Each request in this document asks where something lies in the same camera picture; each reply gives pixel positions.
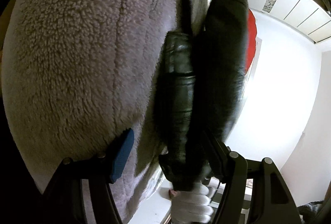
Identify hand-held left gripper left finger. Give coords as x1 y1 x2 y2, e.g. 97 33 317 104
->
43 128 135 224

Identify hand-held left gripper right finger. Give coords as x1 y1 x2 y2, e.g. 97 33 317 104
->
203 133 302 224

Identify black leather jacket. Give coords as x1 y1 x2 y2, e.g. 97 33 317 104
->
152 0 250 192

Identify white ribbed cloth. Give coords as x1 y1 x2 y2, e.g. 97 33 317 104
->
171 183 215 224

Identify grey fuzzy cloth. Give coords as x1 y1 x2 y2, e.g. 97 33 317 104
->
297 199 327 224

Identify beige bed headboard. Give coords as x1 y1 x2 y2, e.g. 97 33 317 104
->
243 37 262 98

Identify floral purple bed blanket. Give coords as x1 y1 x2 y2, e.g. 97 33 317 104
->
1 0 234 224

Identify red duvet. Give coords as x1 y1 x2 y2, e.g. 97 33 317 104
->
246 10 257 77

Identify white wardrobe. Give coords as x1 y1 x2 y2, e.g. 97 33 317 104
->
230 0 331 45

